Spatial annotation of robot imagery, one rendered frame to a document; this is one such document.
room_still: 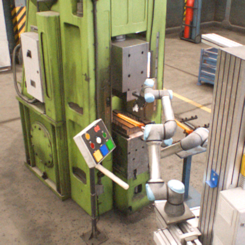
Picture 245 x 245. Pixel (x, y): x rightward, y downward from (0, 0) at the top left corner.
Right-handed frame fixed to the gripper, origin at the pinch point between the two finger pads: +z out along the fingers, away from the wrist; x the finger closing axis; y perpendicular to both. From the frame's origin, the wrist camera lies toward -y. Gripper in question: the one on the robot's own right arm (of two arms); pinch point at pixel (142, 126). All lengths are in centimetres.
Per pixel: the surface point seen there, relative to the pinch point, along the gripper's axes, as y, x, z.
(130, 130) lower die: 5.4, -7.2, 9.0
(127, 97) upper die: -29.2, -11.4, 8.3
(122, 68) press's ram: -57, -17, 8
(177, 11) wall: 30, 627, 555
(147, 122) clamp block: 4.1, 14.0, 9.0
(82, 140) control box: -14, -72, -10
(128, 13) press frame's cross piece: -99, 1, 21
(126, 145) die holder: 17.0, -15.9, 5.0
